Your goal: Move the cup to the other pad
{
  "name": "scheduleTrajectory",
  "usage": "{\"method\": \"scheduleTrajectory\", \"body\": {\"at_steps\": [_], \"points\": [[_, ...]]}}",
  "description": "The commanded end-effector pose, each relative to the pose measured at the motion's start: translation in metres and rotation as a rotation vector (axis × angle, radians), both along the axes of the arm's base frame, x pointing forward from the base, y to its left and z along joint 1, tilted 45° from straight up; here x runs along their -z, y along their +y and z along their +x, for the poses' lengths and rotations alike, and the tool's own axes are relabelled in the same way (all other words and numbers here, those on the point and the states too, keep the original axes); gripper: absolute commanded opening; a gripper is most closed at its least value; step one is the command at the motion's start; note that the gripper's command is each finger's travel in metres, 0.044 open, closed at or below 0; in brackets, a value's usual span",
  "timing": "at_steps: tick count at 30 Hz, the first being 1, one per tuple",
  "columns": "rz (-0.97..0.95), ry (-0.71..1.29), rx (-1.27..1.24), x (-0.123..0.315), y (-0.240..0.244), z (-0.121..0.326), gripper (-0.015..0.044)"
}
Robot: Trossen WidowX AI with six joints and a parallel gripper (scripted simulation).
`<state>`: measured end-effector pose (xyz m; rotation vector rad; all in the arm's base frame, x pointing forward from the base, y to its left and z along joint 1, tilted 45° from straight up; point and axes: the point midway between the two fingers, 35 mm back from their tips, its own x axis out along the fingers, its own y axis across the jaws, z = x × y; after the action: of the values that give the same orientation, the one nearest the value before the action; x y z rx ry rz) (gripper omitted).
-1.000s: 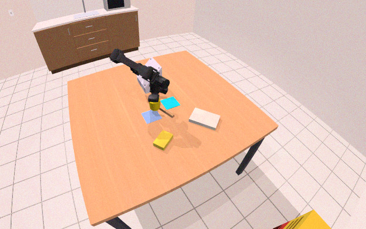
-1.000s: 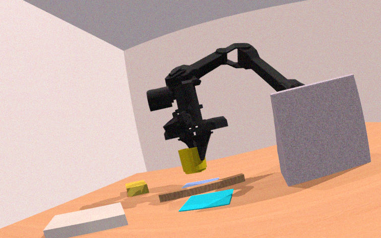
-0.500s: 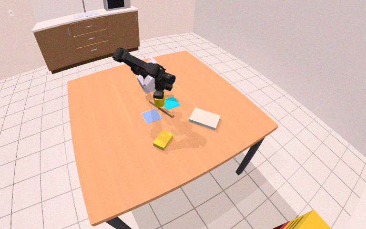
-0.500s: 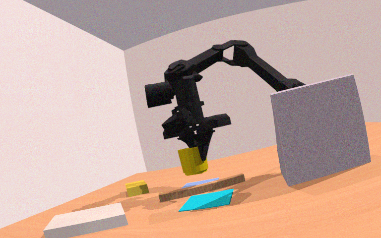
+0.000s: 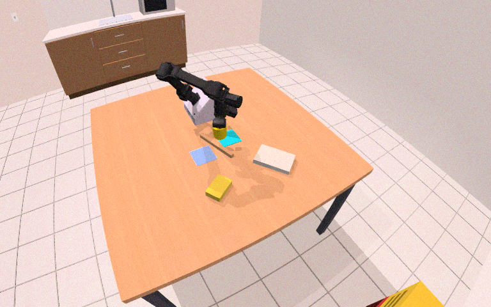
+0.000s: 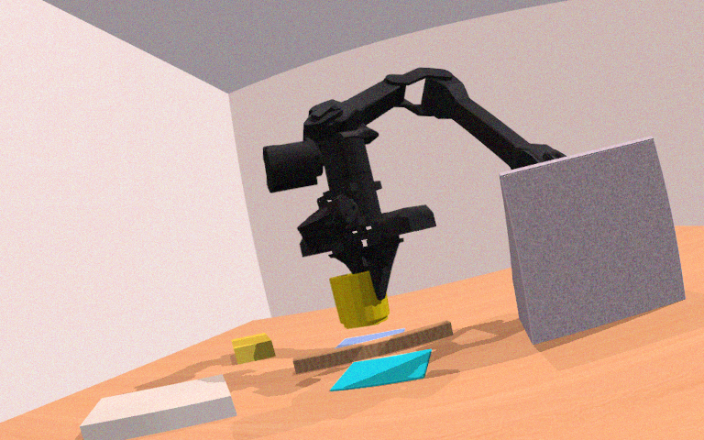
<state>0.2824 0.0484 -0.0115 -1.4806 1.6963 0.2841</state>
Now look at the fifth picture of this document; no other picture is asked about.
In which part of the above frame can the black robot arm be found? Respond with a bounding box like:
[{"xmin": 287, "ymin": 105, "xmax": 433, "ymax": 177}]
[{"xmin": 155, "ymin": 61, "xmax": 243, "ymax": 119}]

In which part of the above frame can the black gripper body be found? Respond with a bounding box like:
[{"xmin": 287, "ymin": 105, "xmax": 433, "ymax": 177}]
[{"xmin": 212, "ymin": 103, "xmax": 227, "ymax": 128}]

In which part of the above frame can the yellow block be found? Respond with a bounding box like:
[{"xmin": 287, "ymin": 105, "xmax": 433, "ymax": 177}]
[{"xmin": 205, "ymin": 174, "xmax": 232, "ymax": 202}]

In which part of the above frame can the yellow cup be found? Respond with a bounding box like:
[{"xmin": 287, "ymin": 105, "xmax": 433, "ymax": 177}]
[{"xmin": 213, "ymin": 124, "xmax": 227, "ymax": 140}]

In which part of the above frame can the brown flat bar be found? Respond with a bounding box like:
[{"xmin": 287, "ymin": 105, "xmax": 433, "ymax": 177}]
[{"xmin": 200, "ymin": 133, "xmax": 234, "ymax": 158}]

